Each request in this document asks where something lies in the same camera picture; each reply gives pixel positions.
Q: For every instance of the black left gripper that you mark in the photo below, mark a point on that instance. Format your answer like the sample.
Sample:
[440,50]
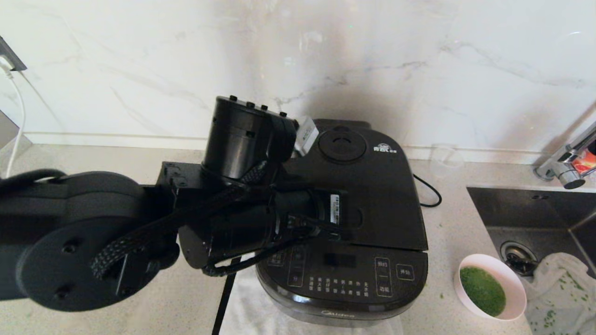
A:
[285,137]

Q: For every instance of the black rice cooker lid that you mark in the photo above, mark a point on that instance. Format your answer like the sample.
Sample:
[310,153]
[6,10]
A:
[382,195]

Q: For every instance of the chopped green food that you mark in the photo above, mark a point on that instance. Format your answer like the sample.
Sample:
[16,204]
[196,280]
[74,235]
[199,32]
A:
[483,291]

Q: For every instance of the pink bowl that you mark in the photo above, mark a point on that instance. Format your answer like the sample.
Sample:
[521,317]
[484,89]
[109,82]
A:
[517,288]

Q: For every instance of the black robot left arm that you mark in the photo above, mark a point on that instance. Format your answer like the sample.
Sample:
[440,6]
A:
[70,232]

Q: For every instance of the clear measuring cup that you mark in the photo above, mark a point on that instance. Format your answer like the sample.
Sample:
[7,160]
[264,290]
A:
[447,160]

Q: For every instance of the white towel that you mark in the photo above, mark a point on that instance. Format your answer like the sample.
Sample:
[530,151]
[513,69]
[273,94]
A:
[247,307]

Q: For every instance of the black flat strip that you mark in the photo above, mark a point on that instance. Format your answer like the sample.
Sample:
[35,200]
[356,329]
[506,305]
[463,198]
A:
[223,302]

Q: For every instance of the steel sink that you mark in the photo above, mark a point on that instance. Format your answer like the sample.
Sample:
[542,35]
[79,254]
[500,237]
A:
[526,214]

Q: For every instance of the sink drain strainer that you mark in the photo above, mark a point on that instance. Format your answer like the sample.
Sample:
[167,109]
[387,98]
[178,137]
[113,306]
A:
[518,257]

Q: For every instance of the chrome faucet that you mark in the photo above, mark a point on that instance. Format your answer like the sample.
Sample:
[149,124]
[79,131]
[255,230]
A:
[565,167]

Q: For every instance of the red orange packet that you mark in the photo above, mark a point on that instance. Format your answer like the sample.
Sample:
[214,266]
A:
[585,163]

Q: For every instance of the white cloth with green bits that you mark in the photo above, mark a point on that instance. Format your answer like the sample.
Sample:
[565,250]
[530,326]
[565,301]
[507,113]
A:
[558,293]

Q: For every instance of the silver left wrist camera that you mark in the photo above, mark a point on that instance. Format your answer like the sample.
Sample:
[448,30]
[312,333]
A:
[307,135]

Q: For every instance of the wall socket with plug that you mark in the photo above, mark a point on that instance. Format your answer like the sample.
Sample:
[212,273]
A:
[10,58]

